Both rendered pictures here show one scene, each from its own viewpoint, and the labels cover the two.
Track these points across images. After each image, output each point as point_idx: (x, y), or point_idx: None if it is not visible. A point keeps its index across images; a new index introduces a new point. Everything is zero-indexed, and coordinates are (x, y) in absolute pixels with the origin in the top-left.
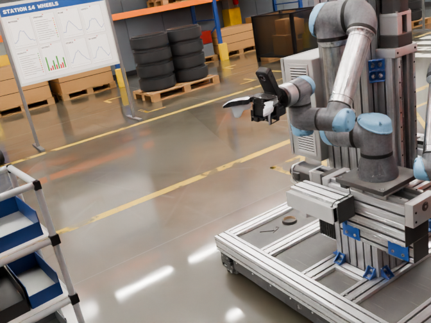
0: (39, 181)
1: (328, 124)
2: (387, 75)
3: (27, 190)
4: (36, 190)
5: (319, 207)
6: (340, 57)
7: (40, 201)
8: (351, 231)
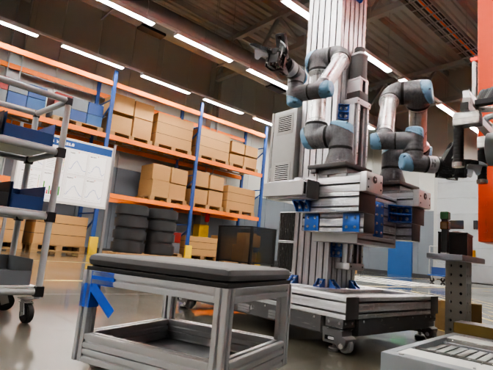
0: (72, 98)
1: (316, 87)
2: (350, 115)
3: (60, 99)
4: (67, 103)
5: (292, 183)
6: None
7: (65, 114)
8: (311, 223)
